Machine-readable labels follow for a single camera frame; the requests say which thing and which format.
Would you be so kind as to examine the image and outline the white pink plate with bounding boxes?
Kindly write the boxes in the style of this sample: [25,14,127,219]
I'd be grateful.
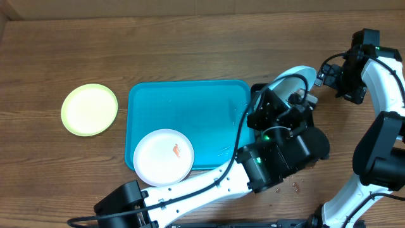
[133,129,194,187]

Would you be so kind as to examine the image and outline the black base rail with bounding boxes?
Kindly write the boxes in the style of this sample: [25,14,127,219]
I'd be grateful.
[167,219,315,228]

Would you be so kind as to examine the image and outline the teal plastic tray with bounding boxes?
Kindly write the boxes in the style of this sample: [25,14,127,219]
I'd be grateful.
[125,79,255,170]

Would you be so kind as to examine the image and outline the light blue plate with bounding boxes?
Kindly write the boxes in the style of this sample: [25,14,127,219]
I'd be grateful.
[269,65,317,108]

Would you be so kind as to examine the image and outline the black water tray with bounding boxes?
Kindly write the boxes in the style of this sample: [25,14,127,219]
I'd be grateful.
[251,84,310,145]

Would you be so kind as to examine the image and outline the yellow plate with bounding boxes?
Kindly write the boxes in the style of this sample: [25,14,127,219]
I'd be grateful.
[61,84,118,137]

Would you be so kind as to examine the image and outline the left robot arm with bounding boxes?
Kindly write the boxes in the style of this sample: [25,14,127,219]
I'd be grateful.
[94,90,330,227]

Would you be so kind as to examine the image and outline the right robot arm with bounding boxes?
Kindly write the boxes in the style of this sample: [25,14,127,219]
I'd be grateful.
[306,44,404,227]

